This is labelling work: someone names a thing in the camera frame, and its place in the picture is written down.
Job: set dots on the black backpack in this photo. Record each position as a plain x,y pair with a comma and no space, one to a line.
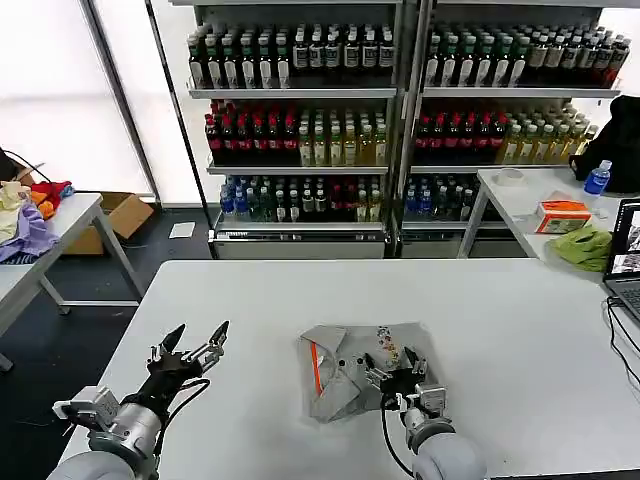
617,145

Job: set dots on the grey window pillar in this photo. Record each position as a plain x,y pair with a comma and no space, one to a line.
120,100

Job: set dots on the thin black window pole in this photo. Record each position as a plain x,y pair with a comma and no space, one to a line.
175,125

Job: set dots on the green cloth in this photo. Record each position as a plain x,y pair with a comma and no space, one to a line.
582,247

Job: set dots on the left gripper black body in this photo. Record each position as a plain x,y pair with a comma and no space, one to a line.
165,380

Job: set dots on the white side desk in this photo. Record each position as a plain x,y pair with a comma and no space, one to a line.
520,220

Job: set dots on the brown cardboard box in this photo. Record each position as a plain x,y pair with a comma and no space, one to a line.
120,215

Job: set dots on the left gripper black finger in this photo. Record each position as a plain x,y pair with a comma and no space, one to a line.
169,342
212,347

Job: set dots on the dark grey laptop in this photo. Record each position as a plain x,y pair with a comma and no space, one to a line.
625,260

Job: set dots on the white paper sheet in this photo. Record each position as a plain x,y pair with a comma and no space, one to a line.
182,230

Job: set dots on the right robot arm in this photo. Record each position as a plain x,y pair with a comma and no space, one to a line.
440,440

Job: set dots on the white tape roll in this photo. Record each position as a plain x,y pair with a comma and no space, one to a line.
509,177

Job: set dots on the blue plastic water bottle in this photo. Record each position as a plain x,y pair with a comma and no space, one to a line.
597,180

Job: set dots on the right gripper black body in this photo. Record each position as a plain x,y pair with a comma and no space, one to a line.
399,384

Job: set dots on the orange cloth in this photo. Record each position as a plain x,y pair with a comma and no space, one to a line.
45,207

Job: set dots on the orange and white tissue box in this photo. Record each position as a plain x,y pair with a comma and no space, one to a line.
562,216

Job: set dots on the white desk with clothes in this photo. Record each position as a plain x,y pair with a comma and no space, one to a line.
75,220

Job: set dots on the red cloth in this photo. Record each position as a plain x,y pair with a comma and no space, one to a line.
52,189

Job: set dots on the grey shirt with colourful print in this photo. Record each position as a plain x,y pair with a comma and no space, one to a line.
350,380

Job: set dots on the pale yellow cloth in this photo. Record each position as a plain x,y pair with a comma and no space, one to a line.
11,210

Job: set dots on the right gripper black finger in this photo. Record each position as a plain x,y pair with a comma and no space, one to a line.
415,365
376,371

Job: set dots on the metal shelf rack of bottles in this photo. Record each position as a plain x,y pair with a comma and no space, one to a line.
505,125
295,125

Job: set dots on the purple cloth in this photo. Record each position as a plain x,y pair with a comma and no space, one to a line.
30,230

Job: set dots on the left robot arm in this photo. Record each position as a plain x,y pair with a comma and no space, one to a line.
115,435

